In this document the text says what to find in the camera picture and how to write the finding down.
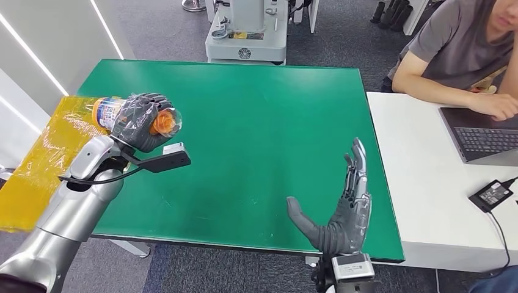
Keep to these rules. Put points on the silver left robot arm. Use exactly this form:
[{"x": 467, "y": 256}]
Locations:
[{"x": 69, "y": 218}]

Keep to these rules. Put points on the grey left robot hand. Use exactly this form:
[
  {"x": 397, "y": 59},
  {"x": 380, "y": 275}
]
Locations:
[{"x": 133, "y": 121}]

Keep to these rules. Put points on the wooden chair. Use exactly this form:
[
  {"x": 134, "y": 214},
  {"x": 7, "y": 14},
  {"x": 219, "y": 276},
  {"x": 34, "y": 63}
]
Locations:
[{"x": 485, "y": 82}]

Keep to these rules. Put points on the yellow film-wrapped cardboard box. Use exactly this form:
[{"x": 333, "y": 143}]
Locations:
[{"x": 40, "y": 161}]

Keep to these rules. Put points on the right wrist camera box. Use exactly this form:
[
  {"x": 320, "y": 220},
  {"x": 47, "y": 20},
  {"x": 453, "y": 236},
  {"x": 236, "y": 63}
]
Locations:
[{"x": 353, "y": 267}]

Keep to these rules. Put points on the person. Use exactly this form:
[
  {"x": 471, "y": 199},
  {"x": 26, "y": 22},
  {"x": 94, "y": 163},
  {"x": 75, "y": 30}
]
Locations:
[{"x": 457, "y": 44}]

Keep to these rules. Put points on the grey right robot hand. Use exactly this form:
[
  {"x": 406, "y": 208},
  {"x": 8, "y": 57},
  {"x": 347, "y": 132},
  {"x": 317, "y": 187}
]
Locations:
[{"x": 344, "y": 230}]

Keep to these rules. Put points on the dark grey laptop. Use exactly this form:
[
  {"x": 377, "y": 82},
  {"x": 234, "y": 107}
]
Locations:
[{"x": 479, "y": 135}]

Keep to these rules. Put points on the black power adapter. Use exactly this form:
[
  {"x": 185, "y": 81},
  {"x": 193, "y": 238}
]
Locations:
[{"x": 490, "y": 196}]

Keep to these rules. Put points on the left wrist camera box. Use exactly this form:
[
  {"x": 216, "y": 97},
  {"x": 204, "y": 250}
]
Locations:
[{"x": 170, "y": 158}]

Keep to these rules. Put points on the grey machine base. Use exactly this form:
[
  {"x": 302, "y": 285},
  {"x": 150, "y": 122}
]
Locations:
[{"x": 246, "y": 44}]

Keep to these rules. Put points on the chrome stand base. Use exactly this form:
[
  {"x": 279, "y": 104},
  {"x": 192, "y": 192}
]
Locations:
[{"x": 193, "y": 5}]

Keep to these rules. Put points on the person's right hand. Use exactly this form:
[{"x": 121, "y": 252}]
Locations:
[{"x": 495, "y": 106}]

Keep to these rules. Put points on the white desk leg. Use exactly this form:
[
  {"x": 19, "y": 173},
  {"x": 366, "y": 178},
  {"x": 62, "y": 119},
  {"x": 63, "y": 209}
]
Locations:
[{"x": 313, "y": 16}]

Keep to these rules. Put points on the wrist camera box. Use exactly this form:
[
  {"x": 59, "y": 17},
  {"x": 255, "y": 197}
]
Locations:
[
  {"x": 170, "y": 158},
  {"x": 353, "y": 267}
]

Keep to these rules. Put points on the blue fabric object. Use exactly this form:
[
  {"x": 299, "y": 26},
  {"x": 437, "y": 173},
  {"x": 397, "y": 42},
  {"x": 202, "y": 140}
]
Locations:
[{"x": 494, "y": 281}]

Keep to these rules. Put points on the orange plastic bottle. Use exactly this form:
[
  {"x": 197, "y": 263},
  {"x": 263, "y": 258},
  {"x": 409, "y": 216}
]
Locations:
[{"x": 104, "y": 113}]

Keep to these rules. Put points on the black robot legs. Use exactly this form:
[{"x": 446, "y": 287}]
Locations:
[{"x": 392, "y": 15}]

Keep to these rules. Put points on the white cabinet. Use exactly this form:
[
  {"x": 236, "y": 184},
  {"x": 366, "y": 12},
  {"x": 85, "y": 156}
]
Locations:
[{"x": 415, "y": 17}]

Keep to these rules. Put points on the white wall light strip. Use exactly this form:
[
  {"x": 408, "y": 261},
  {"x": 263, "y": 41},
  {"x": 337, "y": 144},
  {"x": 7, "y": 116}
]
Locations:
[
  {"x": 19, "y": 116},
  {"x": 34, "y": 54},
  {"x": 106, "y": 28}
]

